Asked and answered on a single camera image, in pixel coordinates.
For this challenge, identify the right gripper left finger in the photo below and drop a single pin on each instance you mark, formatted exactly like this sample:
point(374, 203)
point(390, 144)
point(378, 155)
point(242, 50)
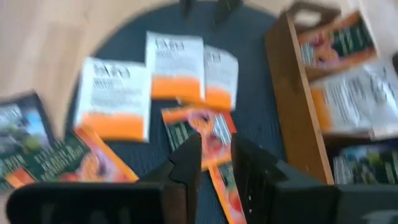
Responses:
point(109, 205)

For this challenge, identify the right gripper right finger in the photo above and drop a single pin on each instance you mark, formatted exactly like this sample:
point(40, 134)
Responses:
point(295, 205)

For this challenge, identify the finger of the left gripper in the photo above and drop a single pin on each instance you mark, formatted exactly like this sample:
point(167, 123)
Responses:
point(227, 9)
point(187, 6)

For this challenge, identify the orange peach tea bag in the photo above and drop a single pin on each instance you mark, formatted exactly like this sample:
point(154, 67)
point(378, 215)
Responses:
point(228, 196)
point(77, 155)
point(339, 40)
point(205, 130)

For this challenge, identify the dark blackcurrant tea bag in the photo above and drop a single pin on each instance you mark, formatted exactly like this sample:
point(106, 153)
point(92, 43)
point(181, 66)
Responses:
point(21, 130)
point(363, 165)

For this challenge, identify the white Tazo tea bag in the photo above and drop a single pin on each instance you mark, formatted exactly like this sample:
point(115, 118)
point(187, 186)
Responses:
point(351, 99)
point(112, 93)
point(174, 62)
point(220, 71)
point(384, 77)

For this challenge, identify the dark round woven placemat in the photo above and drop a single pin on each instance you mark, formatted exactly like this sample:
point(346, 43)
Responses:
point(255, 77)

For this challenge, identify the wooden three-compartment tray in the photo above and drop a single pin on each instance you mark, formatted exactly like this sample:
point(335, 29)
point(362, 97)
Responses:
point(295, 109)

